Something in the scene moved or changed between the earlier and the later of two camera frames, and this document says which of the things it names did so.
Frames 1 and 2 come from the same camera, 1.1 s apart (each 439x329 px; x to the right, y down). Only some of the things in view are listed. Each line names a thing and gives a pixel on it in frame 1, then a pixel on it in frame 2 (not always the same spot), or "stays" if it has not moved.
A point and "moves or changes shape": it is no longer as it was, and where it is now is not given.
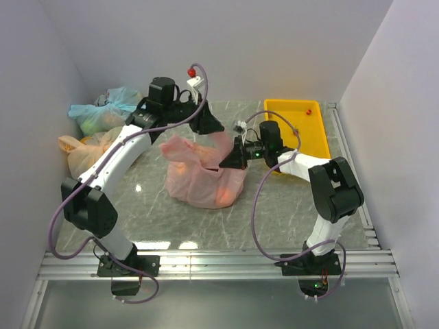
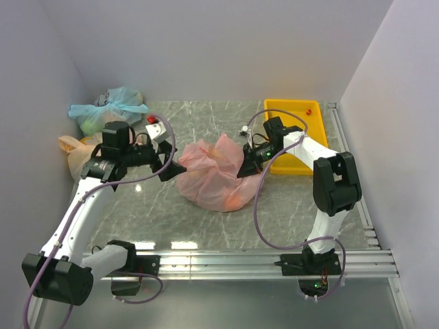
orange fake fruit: x=222 y=196 -> x=233 y=203
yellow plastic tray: x=306 y=117 stays
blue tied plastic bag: x=110 y=109 stays
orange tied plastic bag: x=81 y=153 stays
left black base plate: x=107 y=267 stays
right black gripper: x=236 y=159 -> x=252 y=164
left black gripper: x=206 y=122 -> x=164 y=148
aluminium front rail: x=84 y=266 stays
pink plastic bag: x=194 y=175 moves or changes shape
